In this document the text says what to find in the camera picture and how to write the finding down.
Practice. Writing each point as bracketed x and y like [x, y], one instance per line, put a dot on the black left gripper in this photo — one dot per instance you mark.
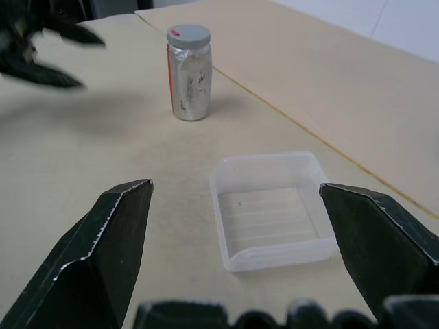
[15, 37]

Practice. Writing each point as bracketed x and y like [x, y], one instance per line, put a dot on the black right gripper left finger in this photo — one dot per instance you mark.
[85, 267]

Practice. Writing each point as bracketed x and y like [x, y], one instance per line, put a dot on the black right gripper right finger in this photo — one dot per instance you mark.
[374, 240]

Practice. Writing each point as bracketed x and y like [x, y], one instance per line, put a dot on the clear plastic square container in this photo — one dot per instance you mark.
[271, 212]

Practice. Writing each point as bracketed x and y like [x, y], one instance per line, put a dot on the grey plastic jar lid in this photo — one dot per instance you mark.
[188, 35]

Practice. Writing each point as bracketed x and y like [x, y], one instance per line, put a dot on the silver jar with grey lid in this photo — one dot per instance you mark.
[192, 85]

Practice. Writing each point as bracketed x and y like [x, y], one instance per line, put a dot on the dark grey furniture piece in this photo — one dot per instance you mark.
[109, 8]

